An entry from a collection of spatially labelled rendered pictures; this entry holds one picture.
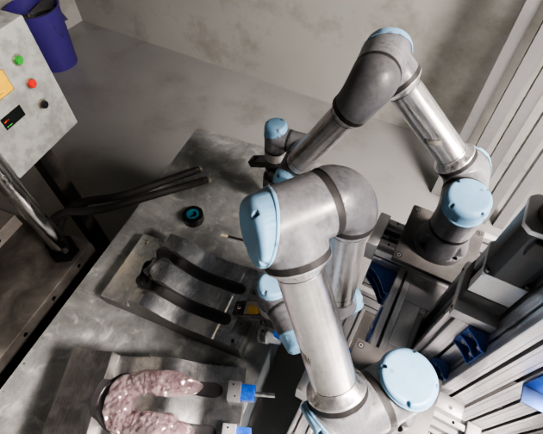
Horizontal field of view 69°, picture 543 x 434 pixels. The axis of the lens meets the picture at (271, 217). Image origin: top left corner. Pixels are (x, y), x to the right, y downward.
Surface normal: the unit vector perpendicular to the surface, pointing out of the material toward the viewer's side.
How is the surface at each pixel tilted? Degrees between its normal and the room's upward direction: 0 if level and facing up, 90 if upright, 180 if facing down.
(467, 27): 90
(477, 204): 7
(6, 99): 90
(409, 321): 0
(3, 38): 90
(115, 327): 0
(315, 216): 46
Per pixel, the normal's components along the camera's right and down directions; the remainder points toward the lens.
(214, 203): 0.00, -0.58
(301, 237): 0.29, 0.24
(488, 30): -0.48, 0.71
